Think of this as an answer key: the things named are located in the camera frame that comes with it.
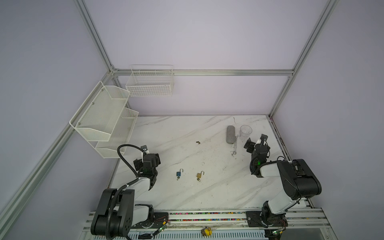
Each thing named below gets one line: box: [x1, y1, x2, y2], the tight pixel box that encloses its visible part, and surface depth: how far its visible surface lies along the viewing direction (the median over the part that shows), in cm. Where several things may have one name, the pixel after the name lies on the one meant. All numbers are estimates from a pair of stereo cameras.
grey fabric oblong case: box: [226, 125, 236, 145], surface depth 109 cm
